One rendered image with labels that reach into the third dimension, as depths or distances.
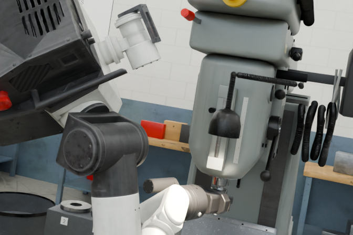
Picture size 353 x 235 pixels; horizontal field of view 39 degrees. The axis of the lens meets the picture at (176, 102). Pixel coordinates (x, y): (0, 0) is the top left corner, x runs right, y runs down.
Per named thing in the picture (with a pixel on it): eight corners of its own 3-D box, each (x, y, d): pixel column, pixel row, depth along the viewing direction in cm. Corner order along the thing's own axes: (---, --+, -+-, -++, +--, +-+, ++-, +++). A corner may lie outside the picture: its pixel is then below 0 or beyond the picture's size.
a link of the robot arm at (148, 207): (204, 212, 122) (175, 217, 113) (173, 228, 127) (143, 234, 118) (187, 170, 126) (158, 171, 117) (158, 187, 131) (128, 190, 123)
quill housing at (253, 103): (255, 187, 126) (276, 61, 124) (177, 170, 131) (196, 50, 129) (263, 175, 144) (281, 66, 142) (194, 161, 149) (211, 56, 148)
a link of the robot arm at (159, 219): (193, 195, 120) (180, 237, 109) (167, 209, 125) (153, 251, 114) (174, 178, 118) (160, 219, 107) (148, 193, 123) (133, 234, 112)
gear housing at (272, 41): (282, 61, 120) (290, 20, 120) (186, 47, 127) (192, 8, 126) (290, 69, 152) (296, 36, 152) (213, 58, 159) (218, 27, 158)
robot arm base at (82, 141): (75, 195, 88) (107, 148, 84) (37, 146, 94) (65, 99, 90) (128, 183, 101) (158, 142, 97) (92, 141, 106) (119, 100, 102)
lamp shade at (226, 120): (213, 136, 110) (218, 108, 109) (204, 131, 117) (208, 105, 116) (244, 139, 111) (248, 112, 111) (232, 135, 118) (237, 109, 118)
